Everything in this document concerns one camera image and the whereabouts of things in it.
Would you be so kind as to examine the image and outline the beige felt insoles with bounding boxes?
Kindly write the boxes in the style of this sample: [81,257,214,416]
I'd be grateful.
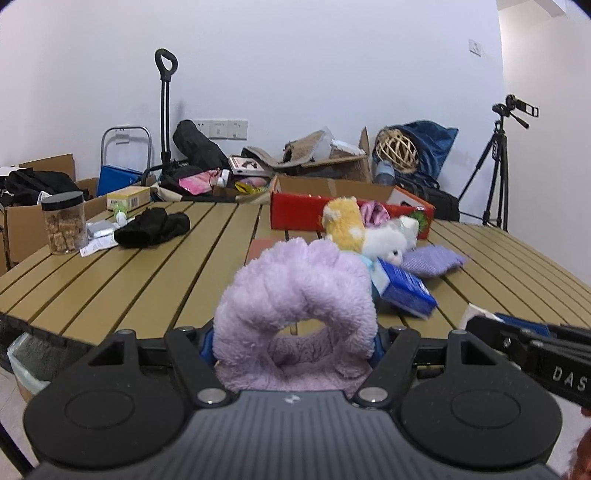
[242,130,327,168]

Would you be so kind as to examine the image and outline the blue velvet bag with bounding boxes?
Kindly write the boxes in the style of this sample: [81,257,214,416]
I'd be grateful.
[373,120,459,190]

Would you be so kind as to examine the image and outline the black cloth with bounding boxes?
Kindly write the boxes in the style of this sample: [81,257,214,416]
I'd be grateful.
[114,208,191,249]

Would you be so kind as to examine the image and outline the black backpack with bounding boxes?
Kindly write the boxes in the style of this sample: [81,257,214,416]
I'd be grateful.
[0,168,85,207]

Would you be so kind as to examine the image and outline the red cardboard box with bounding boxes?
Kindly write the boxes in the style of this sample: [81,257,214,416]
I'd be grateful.
[270,174,435,240]

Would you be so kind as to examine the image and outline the white wall socket plate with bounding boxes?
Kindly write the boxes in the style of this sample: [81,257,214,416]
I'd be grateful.
[194,119,249,140]

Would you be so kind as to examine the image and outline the clear jar with black lid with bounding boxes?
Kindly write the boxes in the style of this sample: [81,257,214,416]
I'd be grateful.
[41,191,89,256]

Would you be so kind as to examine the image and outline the black suitcase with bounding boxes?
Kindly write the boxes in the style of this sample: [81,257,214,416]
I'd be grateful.
[394,182,461,222]

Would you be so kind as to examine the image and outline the black tripod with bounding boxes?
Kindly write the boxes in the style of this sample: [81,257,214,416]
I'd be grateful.
[457,115,510,232]

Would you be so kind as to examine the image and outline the pink satin cloth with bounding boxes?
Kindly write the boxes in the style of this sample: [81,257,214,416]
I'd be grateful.
[361,202,391,228]

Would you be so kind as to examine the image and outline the blue and white carton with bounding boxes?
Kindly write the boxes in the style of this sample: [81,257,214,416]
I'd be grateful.
[370,258,438,320]

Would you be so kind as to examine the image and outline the blue box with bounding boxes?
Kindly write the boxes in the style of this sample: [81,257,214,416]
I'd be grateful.
[98,165,145,197]

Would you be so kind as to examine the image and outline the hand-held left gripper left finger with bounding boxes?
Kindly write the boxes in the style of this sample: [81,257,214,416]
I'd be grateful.
[90,326,234,409]

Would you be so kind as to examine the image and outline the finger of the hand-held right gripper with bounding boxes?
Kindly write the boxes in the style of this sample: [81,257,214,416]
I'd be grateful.
[496,314,591,344]
[465,316,550,377]

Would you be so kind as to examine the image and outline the yellow-green small box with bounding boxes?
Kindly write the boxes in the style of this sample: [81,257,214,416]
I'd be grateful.
[106,186,152,212]

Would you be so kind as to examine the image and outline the black hand cart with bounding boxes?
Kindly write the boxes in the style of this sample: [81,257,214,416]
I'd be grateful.
[142,48,179,186]

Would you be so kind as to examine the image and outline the white paper slip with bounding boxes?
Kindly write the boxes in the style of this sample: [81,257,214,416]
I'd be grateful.
[79,237,119,258]

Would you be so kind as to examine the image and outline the bin with plastic liner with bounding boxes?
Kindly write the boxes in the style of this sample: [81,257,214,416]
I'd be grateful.
[7,332,92,403]

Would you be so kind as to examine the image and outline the white plush toy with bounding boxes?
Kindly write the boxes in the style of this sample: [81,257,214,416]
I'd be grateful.
[360,216,420,267]

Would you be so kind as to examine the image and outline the silver foil packet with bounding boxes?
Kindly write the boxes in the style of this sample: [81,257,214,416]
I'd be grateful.
[86,220,119,239]

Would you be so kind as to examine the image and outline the clear plastic box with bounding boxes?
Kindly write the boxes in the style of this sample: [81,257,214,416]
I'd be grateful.
[323,127,366,160]

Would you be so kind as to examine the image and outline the open brown cardboard box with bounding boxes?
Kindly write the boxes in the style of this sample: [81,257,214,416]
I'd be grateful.
[0,154,100,273]

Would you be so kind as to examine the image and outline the purple knitted pouch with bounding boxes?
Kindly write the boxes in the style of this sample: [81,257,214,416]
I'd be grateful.
[401,244,468,278]

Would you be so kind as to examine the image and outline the rattan ball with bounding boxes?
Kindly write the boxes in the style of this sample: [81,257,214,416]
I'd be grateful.
[374,130,420,175]

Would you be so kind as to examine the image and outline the pink bag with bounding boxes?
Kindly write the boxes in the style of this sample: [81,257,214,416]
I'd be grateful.
[179,170,221,195]

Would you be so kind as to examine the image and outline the fluffy lilac ring toy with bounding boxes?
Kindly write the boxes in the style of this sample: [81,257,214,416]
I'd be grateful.
[213,239,379,394]

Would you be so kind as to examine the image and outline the white box with black picture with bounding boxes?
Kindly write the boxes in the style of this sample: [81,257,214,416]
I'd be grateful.
[228,155,273,176]

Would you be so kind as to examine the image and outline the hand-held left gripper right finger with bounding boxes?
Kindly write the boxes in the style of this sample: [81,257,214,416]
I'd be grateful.
[353,324,507,410]

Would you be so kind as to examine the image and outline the blue water bottle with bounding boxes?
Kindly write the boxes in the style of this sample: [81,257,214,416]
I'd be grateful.
[374,159,397,186]

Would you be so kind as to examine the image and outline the yellow plush toy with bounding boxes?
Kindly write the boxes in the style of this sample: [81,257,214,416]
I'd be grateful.
[322,196,366,253]

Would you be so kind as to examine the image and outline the black rolled bag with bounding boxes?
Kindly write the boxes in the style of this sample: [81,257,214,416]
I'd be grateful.
[172,119,230,171]

